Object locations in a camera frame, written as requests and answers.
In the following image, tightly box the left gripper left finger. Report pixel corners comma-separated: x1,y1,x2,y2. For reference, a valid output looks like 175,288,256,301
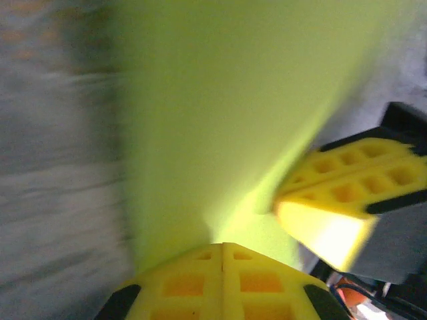
95,242,224,320

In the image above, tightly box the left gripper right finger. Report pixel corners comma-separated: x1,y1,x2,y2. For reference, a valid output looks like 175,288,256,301
222,242,351,320

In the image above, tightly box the yellow-green paper sheet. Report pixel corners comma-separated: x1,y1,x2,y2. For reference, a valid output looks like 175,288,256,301
113,0,401,271

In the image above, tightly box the orange semicircle plastic piece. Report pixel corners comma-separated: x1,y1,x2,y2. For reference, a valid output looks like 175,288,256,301
333,283,368,309

